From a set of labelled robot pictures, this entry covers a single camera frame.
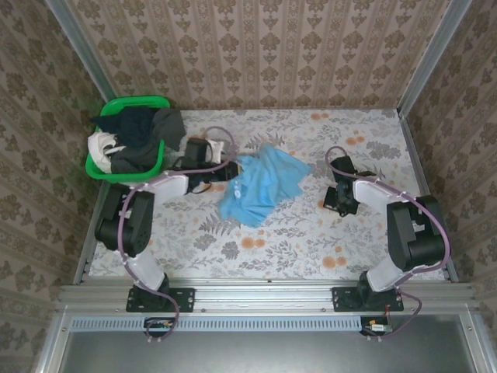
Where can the grey garment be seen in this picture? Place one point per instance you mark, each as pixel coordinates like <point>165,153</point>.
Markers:
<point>167,128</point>

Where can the dark navy garment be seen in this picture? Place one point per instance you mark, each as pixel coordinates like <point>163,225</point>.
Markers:
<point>134,128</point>

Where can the white garment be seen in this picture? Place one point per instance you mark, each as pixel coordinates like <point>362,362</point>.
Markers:
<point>97,149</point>

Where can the floral tablecloth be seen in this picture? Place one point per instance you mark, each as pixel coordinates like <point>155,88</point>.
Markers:
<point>291,241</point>

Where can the light blue printed t-shirt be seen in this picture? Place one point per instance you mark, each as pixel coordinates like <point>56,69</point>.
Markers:
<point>268,182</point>

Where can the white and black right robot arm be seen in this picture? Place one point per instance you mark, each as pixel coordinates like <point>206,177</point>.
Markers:
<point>415,233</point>

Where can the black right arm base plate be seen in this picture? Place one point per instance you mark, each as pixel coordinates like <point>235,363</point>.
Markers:
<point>343,299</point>

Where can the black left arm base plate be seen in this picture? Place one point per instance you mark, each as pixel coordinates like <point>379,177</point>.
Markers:
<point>182,299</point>

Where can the aluminium mounting rail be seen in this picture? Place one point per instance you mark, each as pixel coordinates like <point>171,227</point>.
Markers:
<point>264,295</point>

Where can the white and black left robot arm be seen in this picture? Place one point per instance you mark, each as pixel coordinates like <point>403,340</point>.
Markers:
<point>140,221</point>

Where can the green plastic laundry basket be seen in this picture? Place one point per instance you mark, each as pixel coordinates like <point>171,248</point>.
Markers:
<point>128,176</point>

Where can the aluminium corner post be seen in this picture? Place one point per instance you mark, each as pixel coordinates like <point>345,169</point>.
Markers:
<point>431,58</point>
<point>81,46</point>

